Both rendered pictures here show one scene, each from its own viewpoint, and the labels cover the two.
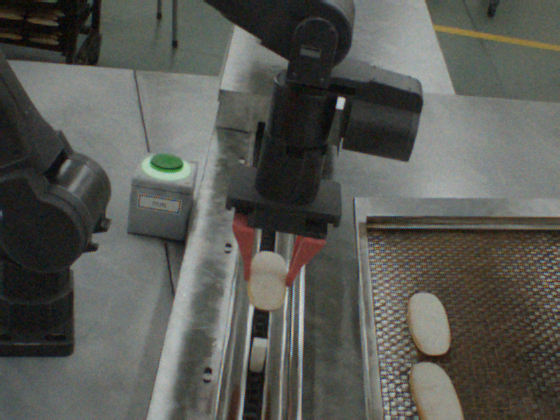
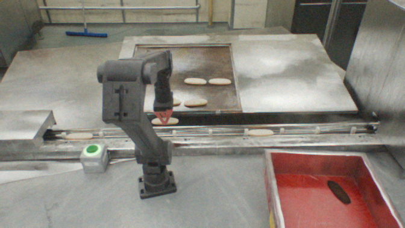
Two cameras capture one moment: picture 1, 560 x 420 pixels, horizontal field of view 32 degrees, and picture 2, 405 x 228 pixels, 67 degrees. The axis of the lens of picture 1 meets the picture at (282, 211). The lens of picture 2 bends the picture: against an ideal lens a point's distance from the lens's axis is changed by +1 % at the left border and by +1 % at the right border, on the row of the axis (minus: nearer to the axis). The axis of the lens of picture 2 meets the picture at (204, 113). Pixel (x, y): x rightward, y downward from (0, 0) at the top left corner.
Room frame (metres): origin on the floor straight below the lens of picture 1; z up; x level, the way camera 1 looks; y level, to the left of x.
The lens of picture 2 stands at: (0.59, 0.91, 1.60)
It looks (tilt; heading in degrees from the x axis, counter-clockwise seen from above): 35 degrees down; 272
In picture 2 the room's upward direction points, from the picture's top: straight up
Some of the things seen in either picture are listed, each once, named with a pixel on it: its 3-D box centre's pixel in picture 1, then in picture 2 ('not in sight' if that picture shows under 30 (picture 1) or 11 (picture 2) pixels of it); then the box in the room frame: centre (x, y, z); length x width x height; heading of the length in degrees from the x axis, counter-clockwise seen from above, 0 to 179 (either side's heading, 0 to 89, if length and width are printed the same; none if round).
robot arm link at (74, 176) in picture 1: (57, 219); (153, 155); (0.77, 0.21, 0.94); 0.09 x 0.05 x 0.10; 89
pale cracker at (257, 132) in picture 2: not in sight; (260, 132); (0.40, -0.02, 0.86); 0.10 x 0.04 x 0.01; 3
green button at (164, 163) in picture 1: (166, 166); (92, 149); (1.00, 0.14, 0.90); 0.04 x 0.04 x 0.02
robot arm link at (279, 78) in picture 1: (308, 109); (161, 78); (0.76, -0.01, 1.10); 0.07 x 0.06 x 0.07; 89
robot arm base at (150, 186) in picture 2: (30, 285); (156, 177); (0.77, 0.23, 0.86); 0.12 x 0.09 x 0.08; 17
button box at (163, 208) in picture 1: (163, 208); (96, 161); (1.00, 0.14, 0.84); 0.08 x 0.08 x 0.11; 3
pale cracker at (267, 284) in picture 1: (268, 277); (165, 120); (0.76, 0.00, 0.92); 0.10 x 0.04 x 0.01; 3
